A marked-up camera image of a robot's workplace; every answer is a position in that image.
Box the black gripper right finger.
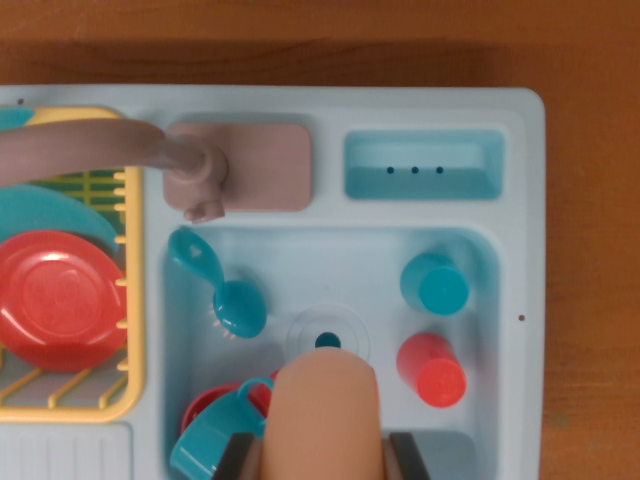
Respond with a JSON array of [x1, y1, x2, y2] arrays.
[[381, 431, 433, 480]]

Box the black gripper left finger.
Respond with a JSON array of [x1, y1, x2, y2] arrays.
[[214, 431, 267, 480]]

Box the beige detergent bottle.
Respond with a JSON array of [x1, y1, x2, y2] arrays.
[[261, 347, 389, 480]]

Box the light blue toy sink unit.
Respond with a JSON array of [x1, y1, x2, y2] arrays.
[[0, 84, 547, 480]]

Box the teal toy mug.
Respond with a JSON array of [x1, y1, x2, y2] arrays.
[[169, 376, 277, 480]]

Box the red bowl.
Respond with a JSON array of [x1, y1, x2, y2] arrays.
[[180, 369, 282, 442]]

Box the red toy tumbler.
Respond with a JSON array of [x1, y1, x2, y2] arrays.
[[395, 331, 468, 409]]

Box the teal dish brush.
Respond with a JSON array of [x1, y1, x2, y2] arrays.
[[166, 225, 268, 341]]

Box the teal toy tumbler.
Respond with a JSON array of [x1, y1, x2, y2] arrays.
[[399, 251, 471, 318]]

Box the yellow dish rack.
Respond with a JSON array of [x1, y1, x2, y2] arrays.
[[0, 105, 148, 425]]

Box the red toy plate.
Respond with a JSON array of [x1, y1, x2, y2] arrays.
[[0, 229, 128, 373]]

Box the grey toy faucet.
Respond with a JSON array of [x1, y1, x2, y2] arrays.
[[0, 118, 314, 224]]

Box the teal toy plate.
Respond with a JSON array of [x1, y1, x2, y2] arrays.
[[0, 183, 122, 254]]

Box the teal toy utensil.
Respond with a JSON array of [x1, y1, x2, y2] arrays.
[[0, 106, 37, 133]]

